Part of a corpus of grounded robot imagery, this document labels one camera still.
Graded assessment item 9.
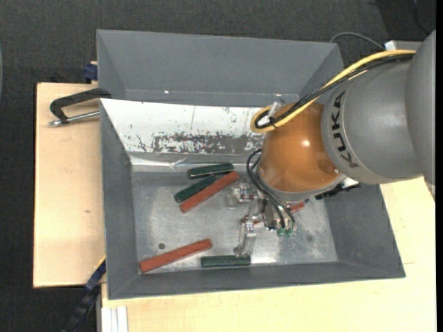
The red-brown flat block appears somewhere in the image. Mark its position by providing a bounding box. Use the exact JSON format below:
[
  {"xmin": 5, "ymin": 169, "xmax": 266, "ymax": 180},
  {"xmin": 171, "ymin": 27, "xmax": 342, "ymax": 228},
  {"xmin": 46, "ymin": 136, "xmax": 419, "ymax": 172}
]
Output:
[
  {"xmin": 138, "ymin": 238, "xmax": 213, "ymax": 274},
  {"xmin": 179, "ymin": 170, "xmax": 241, "ymax": 214}
]

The pale cardboard board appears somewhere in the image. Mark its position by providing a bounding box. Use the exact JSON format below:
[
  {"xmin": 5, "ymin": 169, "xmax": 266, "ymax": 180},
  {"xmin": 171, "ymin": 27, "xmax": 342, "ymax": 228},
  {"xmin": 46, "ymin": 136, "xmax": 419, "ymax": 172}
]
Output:
[{"xmin": 33, "ymin": 81, "xmax": 107, "ymax": 288}]

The dark green flat block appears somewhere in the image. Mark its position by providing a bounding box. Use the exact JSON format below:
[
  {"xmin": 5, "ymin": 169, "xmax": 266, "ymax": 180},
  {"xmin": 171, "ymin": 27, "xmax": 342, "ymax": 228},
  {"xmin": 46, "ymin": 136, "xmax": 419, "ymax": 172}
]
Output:
[
  {"xmin": 187, "ymin": 162, "xmax": 235, "ymax": 181},
  {"xmin": 200, "ymin": 255, "xmax": 252, "ymax": 269},
  {"xmin": 173, "ymin": 174, "xmax": 217, "ymax": 204}
]

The grey metal bin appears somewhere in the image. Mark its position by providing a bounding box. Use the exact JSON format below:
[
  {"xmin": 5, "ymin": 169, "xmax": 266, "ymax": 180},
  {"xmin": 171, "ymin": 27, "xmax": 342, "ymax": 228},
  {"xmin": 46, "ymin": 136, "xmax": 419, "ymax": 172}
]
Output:
[{"xmin": 96, "ymin": 28, "xmax": 406, "ymax": 300}]

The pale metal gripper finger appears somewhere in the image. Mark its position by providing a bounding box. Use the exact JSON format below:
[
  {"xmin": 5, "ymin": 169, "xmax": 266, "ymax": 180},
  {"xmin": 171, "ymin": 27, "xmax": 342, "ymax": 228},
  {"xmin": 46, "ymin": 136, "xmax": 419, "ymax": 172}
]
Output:
[
  {"xmin": 226, "ymin": 183, "xmax": 258, "ymax": 210},
  {"xmin": 233, "ymin": 219, "xmax": 258, "ymax": 258}
]

